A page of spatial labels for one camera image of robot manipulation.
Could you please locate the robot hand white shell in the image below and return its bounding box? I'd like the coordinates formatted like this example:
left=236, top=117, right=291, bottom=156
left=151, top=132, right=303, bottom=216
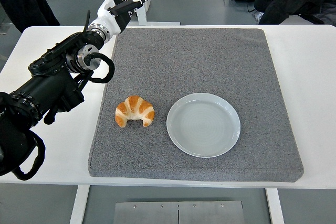
left=90, top=0, right=155, bottom=36

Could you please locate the croissant bread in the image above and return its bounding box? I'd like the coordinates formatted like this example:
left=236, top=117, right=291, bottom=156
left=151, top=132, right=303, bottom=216
left=114, top=95, right=155, bottom=128

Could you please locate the pale grey round plate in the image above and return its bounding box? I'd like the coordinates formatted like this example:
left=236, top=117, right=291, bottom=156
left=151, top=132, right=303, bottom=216
left=166, top=92, right=242, bottom=158

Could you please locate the grey metal plate with screws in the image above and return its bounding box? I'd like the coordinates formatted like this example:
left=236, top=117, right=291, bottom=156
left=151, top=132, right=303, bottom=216
left=113, top=200, right=245, bottom=224

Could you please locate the grey fabric mat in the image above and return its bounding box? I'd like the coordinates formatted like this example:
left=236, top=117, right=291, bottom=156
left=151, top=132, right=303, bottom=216
left=87, top=27, right=305, bottom=183

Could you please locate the white table leg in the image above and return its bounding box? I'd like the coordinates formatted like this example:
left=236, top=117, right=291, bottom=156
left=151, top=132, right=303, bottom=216
left=265, top=188, right=286, bottom=224
left=69, top=185, right=90, bottom=224

